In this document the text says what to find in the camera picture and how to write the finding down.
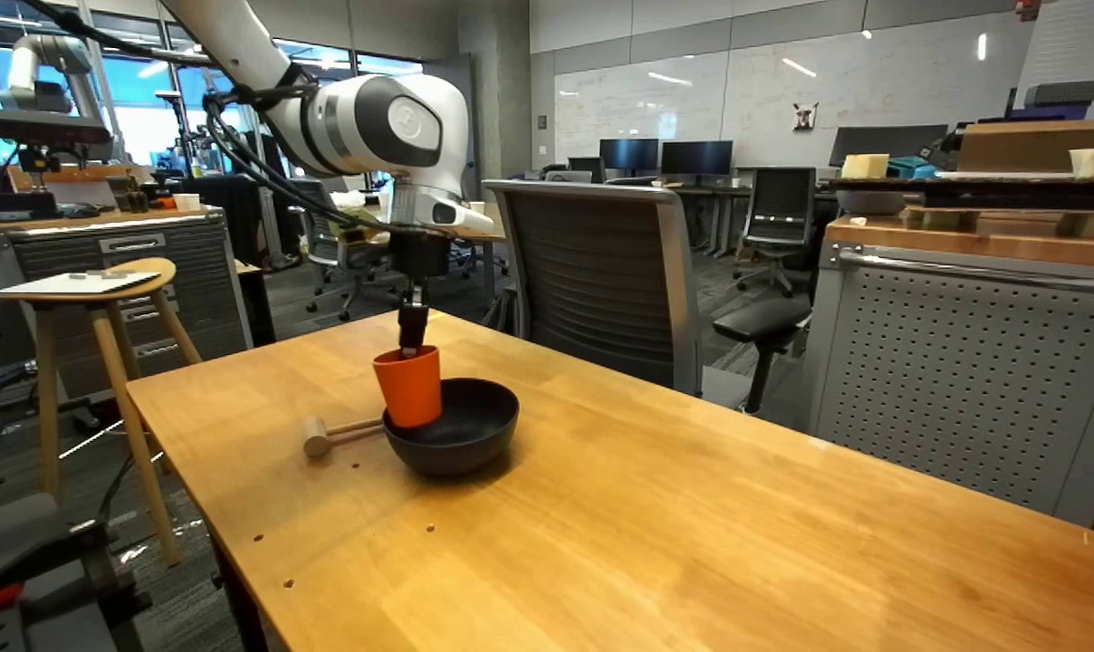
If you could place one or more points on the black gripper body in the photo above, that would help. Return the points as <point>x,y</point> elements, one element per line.
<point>418,253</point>

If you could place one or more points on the orange plastic cup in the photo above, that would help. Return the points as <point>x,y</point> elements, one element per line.
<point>410,387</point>

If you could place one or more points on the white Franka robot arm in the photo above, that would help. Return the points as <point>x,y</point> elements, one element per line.
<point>342,119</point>

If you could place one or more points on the black bowl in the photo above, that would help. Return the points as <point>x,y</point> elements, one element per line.
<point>474,438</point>

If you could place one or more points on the small wooden mallet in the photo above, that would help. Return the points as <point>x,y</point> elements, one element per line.
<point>315,443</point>

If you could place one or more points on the grey mesh office chair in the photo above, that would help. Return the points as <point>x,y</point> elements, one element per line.
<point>604,283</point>

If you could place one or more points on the grey drawer cabinet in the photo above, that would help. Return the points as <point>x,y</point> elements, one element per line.
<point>198,283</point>

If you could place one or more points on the small black computer monitor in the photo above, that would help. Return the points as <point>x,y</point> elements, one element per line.
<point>629,157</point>

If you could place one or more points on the wide black computer monitor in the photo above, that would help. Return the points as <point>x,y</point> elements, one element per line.
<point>697,157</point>

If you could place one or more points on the round wooden stool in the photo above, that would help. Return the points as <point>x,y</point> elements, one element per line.
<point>109,363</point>

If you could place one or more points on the white paper sheet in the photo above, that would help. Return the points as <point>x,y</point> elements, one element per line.
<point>77,283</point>

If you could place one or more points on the black chair armrest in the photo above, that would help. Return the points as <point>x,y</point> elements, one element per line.
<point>759,318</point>

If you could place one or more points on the black mesh office chair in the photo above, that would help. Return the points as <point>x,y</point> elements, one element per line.
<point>780,204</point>

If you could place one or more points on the small beige foam block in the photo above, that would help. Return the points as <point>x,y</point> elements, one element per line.
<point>863,169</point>

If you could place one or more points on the dark flat screen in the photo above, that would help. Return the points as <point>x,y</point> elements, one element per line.
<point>885,142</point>

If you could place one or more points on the grey perforated metal cabinet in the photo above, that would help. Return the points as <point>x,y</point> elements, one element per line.
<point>967,375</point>

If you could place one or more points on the wooden cabinet top board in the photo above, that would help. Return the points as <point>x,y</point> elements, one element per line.
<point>967,244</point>

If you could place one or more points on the wooden shelf box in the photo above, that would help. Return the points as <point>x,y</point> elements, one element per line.
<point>1029,142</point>

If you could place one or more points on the white frame office chair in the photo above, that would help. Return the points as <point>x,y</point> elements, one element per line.
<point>319,247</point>

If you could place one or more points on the small wall poster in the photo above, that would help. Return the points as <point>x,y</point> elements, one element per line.
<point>807,117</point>

